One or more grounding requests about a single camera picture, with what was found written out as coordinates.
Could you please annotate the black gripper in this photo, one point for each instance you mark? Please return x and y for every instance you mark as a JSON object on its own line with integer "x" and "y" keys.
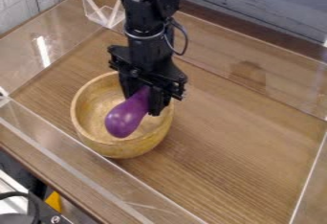
{"x": 144, "y": 65}

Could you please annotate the purple toy eggplant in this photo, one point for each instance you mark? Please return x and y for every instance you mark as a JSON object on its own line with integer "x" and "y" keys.
{"x": 124, "y": 117}

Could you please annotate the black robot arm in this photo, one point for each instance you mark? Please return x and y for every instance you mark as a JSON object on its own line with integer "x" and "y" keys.
{"x": 149, "y": 19}

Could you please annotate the brown wooden bowl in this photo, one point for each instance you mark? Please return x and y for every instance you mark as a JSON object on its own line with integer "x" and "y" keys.
{"x": 96, "y": 97}

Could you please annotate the yellow black device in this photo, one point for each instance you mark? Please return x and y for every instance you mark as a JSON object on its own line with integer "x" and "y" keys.
{"x": 47, "y": 215}

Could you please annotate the clear acrylic corner bracket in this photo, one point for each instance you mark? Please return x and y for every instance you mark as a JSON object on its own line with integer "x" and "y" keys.
{"x": 105, "y": 16}

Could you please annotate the clear acrylic tray wall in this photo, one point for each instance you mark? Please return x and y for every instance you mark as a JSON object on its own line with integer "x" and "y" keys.
{"x": 243, "y": 160}

